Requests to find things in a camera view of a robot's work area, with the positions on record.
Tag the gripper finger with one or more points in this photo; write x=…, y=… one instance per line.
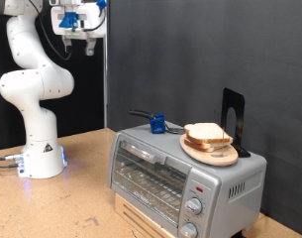
x=67, y=42
x=90, y=46

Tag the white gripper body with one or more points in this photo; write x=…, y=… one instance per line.
x=87, y=23

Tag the metal spatula with blue block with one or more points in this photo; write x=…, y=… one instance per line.
x=157, y=125

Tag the glass oven door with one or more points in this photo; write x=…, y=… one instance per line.
x=147, y=180

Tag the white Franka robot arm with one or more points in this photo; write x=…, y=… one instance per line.
x=35, y=82

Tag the silver toaster oven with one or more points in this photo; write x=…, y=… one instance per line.
x=157, y=140

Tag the metal oven rack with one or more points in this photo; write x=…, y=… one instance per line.
x=150, y=188

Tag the red oven indicator light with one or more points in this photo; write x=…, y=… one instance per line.
x=199, y=189

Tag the silver oven knob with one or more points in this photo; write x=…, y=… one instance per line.
x=194, y=206
x=189, y=230

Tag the vertical metal pole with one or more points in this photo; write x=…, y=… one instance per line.
x=105, y=82

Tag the black metal bookend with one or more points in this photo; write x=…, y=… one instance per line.
x=228, y=99

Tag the thin metal pin on board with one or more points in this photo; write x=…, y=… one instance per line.
x=223, y=145

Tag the round wooden board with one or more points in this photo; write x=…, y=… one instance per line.
x=213, y=159

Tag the wooden crate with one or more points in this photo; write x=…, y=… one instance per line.
x=130, y=214

